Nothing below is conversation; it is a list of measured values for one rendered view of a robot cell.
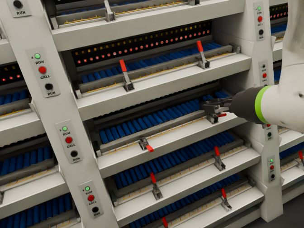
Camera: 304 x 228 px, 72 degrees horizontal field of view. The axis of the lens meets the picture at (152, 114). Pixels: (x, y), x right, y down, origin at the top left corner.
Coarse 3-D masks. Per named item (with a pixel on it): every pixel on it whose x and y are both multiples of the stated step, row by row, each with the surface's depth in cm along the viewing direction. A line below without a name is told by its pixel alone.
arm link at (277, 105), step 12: (288, 72) 40; (300, 72) 38; (288, 84) 40; (300, 84) 38; (264, 96) 46; (276, 96) 42; (288, 96) 39; (300, 96) 38; (264, 108) 45; (276, 108) 42; (288, 108) 39; (300, 108) 37; (264, 120) 47; (276, 120) 44; (288, 120) 40; (300, 120) 38; (300, 132) 41
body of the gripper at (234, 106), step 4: (240, 92) 56; (236, 96) 56; (240, 96) 55; (232, 100) 57; (236, 100) 55; (224, 104) 60; (228, 104) 58; (232, 104) 57; (236, 104) 55; (232, 108) 57; (236, 108) 55; (236, 112) 56; (240, 112) 55; (240, 116) 56
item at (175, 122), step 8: (200, 112) 76; (176, 120) 74; (184, 120) 74; (152, 128) 71; (160, 128) 72; (168, 128) 73; (176, 128) 72; (128, 136) 69; (136, 136) 69; (144, 136) 70; (104, 144) 67; (112, 144) 67; (120, 144) 68; (112, 152) 66
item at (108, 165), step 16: (224, 80) 90; (176, 96) 84; (128, 112) 79; (224, 112) 79; (192, 128) 73; (208, 128) 73; (224, 128) 76; (96, 144) 67; (160, 144) 68; (176, 144) 70; (96, 160) 63; (112, 160) 65; (128, 160) 65; (144, 160) 68
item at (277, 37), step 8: (272, 8) 90; (280, 8) 92; (272, 16) 92; (280, 16) 94; (272, 24) 93; (280, 24) 93; (272, 32) 86; (280, 32) 84; (272, 40) 74; (280, 40) 81; (272, 48) 75; (280, 48) 77; (272, 56) 77; (280, 56) 79
